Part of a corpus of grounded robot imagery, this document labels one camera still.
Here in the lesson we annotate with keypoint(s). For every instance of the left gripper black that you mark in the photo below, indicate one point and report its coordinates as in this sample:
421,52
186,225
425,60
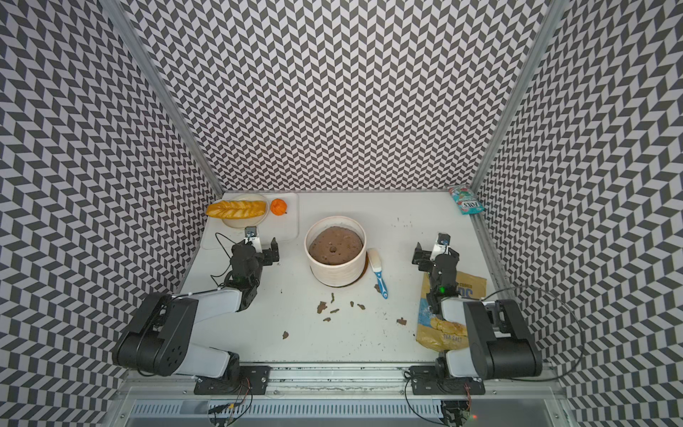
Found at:
268,254

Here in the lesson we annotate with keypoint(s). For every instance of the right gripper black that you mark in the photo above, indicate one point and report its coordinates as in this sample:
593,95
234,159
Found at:
423,257

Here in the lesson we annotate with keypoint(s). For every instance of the white ceramic pot with mud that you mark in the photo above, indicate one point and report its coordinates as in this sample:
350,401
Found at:
336,250

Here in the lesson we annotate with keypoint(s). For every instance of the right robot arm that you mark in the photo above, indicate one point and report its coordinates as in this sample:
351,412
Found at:
475,336

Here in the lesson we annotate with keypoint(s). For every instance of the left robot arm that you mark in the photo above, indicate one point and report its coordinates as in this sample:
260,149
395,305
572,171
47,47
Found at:
158,340

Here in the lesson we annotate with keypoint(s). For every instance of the orange mandarin fruit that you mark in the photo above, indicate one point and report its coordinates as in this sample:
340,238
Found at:
278,207

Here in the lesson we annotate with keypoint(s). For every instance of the white cutting board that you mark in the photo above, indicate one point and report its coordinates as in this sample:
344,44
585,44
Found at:
283,228

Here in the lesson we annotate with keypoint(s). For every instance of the baguette bread loaf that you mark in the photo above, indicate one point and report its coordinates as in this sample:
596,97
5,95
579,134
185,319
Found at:
236,209

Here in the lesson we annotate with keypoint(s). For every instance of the teal snack packet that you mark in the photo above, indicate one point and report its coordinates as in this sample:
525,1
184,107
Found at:
466,200

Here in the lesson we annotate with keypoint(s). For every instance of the yellow chips bag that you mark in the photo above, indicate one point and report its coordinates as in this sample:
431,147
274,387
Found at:
440,335

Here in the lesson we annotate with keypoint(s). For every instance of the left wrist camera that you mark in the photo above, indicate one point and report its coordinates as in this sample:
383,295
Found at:
252,238

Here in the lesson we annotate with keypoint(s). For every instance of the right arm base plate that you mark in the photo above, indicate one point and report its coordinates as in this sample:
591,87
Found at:
424,380

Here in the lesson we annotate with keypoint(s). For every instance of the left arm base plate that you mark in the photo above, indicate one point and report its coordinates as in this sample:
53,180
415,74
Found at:
253,380

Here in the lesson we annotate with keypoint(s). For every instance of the aluminium front rail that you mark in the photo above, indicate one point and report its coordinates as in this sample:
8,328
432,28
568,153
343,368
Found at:
365,394

